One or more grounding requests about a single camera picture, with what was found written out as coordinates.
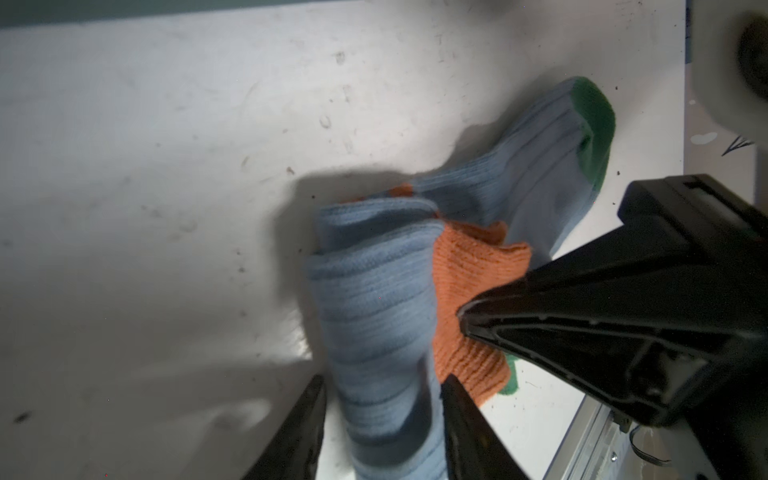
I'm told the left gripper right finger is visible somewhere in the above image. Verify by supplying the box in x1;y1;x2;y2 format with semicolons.
441;375;528;480

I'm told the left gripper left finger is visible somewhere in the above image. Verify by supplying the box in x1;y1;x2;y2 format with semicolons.
241;374;327;480

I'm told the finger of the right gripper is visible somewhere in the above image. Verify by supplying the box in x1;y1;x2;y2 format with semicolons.
458;175;767;479

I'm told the blue orange green striped sock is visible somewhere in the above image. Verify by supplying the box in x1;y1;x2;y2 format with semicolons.
307;77;615;479

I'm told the green compartment tray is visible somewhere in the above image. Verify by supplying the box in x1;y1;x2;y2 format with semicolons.
1;0;303;28

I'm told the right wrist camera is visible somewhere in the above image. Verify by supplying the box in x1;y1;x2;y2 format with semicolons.
691;1;767;149

